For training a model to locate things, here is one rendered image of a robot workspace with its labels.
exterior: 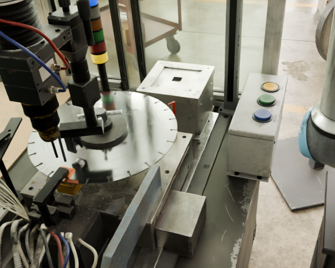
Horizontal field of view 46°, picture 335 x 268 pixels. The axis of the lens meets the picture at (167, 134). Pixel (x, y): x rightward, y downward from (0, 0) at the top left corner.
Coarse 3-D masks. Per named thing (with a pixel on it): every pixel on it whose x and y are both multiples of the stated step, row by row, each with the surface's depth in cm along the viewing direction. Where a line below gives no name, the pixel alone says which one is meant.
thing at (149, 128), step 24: (120, 96) 99; (144, 96) 98; (72, 120) 92; (144, 120) 90; (168, 120) 90; (48, 144) 86; (120, 144) 84; (144, 144) 84; (168, 144) 83; (48, 168) 80; (96, 168) 79; (120, 168) 78; (144, 168) 78
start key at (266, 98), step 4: (260, 96) 103; (264, 96) 102; (268, 96) 102; (272, 96) 102; (260, 100) 101; (264, 100) 101; (268, 100) 101; (272, 100) 101; (264, 104) 101; (268, 104) 101
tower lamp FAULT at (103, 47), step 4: (104, 40) 107; (96, 44) 106; (100, 44) 106; (104, 44) 108; (92, 48) 107; (96, 48) 107; (100, 48) 107; (104, 48) 108; (92, 52) 108; (96, 52) 107; (100, 52) 107
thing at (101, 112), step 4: (100, 104) 88; (96, 108) 86; (100, 108) 86; (104, 108) 86; (96, 112) 85; (100, 112) 85; (104, 112) 85; (108, 112) 85; (112, 112) 85; (116, 112) 85; (120, 112) 85; (80, 116) 85; (84, 116) 85; (96, 116) 84; (100, 116) 84; (104, 116) 85; (104, 120) 85
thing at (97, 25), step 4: (100, 16) 103; (92, 20) 102; (96, 20) 102; (100, 20) 104; (92, 24) 102; (96, 24) 103; (100, 24) 104; (92, 28) 103; (96, 28) 103; (100, 28) 104
